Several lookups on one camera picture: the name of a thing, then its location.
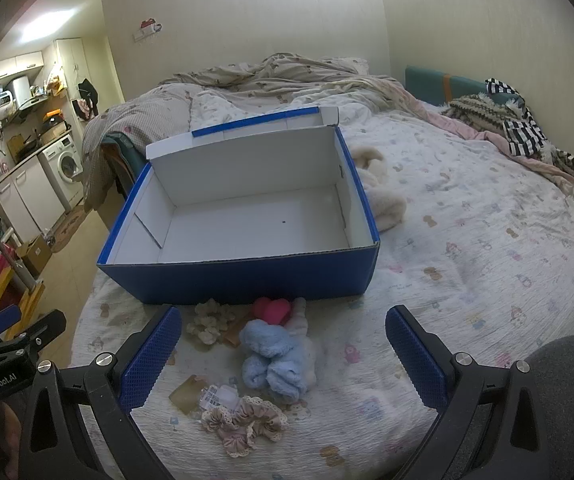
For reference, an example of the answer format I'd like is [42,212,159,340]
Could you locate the white wall appliance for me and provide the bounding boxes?
[0,77,34,112]

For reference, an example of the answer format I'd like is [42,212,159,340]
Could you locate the beige printed quilt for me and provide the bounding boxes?
[83,52,408,206]

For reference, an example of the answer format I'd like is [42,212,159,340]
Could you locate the patterned knit garment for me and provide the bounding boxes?
[439,94,525,135]

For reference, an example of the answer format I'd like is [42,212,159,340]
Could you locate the cream fluffy plush garment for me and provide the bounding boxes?
[349,145,408,233]

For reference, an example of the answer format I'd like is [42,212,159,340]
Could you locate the brown paper card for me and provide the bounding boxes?
[223,319,248,347]

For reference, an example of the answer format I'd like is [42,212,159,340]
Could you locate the cardboard carton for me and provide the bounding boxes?
[19,235,53,274]

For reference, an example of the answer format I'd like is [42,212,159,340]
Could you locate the amber translucent card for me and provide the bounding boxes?
[169,375,208,415]

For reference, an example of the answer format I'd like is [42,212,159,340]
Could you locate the blue fluffy sock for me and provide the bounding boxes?
[241,321,308,403]

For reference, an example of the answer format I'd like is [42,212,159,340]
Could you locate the white wall cabinet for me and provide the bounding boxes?
[0,50,46,84]

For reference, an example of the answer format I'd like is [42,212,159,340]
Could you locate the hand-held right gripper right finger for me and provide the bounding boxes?
[385,304,560,480]

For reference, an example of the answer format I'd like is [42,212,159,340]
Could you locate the cream lace scrunchie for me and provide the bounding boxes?
[187,298,240,346]

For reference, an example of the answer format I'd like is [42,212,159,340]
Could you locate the person's left hand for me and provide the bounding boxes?
[0,402,24,471]

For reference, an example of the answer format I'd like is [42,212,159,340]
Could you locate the pink blanket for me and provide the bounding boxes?
[382,80,574,186]

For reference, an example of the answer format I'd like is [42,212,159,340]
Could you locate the black white striped garment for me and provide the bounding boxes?
[484,77,574,196]

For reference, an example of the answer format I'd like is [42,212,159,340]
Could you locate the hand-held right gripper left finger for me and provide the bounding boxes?
[17,304,182,480]

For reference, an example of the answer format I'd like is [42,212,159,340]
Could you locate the white washing machine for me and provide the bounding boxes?
[39,135,86,207]

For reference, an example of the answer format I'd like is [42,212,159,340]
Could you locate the wall socket with red item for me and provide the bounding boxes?
[133,19,162,41]

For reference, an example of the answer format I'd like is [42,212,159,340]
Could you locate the yellow wooden rack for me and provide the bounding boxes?
[0,237,46,323]

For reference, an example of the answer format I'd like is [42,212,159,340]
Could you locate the teal bed footboard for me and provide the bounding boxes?
[101,132,146,198]

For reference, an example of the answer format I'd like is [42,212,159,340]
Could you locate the hanging dark clothes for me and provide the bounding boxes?
[76,78,99,122]

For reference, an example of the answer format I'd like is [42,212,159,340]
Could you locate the pink lace scrunchie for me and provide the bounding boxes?
[202,395,289,458]

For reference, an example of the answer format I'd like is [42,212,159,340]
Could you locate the teal headboard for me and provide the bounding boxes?
[405,65,522,107]

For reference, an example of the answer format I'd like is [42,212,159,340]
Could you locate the white kitchen counter cabinet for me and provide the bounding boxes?
[0,160,66,244]

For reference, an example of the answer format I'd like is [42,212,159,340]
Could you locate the blue cardboard box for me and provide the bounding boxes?
[97,106,382,307]

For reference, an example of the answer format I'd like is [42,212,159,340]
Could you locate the grey fabric clothing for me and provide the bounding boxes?
[523,335,574,480]

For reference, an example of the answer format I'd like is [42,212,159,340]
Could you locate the brown door mat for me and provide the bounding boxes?
[48,207,88,254]

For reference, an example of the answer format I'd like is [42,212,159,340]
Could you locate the clear plastic packet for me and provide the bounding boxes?
[198,384,240,413]

